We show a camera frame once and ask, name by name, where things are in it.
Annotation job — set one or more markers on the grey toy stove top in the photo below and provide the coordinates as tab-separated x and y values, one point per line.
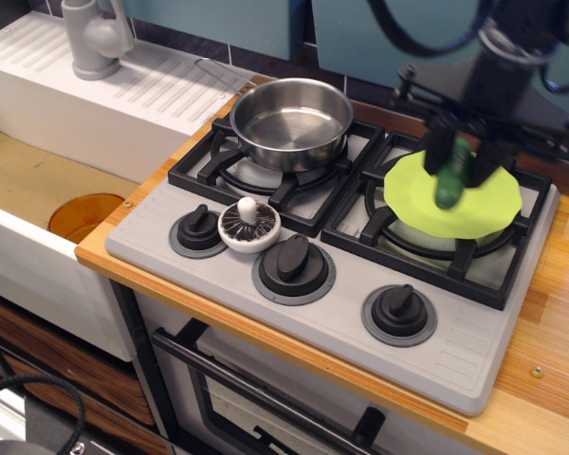
347	260

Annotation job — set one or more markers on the black left stove knob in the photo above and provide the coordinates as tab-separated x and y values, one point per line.
195	235

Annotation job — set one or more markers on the green toy pickle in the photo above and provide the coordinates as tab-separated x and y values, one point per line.
453	175

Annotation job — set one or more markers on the black middle stove knob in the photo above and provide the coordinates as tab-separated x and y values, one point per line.
294	272

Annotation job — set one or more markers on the white brown toy mushroom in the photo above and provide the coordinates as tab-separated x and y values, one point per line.
249	226

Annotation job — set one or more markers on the black right stove knob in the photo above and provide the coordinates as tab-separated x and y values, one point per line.
399	316

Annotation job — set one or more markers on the black right burner grate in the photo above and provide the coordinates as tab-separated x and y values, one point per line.
483	270

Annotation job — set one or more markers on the lime green plate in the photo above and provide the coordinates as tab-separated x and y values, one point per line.
410	193

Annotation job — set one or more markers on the grey toy faucet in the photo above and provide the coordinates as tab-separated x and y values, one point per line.
96	43

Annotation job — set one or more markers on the black left burner grate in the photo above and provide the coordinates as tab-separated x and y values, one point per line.
215	169

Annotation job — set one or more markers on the black burner grate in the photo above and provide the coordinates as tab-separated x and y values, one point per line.
483	270
215	169

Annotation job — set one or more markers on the orange plastic sink drain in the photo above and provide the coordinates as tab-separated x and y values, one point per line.
78	217

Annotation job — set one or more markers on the white toy sink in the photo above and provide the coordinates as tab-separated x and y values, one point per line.
62	137

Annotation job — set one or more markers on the oven door with black handle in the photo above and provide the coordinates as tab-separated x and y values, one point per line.
252	403

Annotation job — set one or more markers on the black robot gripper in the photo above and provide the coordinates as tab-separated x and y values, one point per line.
487	96

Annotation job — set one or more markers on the black stove knob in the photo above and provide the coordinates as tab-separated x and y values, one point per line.
399	316
294	272
195	235

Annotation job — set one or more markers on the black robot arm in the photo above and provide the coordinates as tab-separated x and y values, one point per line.
528	33

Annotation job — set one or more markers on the stainless steel pot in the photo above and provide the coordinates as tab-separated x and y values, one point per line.
292	125

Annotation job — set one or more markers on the wooden drawer front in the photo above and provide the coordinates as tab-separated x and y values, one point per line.
116	406

